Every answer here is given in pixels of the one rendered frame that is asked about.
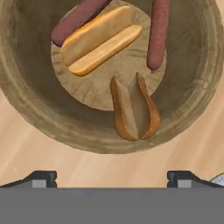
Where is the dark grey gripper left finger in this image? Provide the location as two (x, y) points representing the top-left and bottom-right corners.
(0, 170), (58, 189)

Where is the dark brown hot dog bun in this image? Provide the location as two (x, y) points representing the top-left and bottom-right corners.
(109, 72), (162, 142)

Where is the light yellow hot dog bun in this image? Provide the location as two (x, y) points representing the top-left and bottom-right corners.
(59, 4), (144, 77)

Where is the brown wooden bowl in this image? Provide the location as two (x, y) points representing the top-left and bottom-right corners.
(0, 0), (224, 155)

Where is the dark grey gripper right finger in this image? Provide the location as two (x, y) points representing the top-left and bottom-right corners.
(166, 170), (224, 189)

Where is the reddish brown sausage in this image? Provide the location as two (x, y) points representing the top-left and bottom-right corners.
(50, 0), (112, 48)
(146, 0), (172, 74)

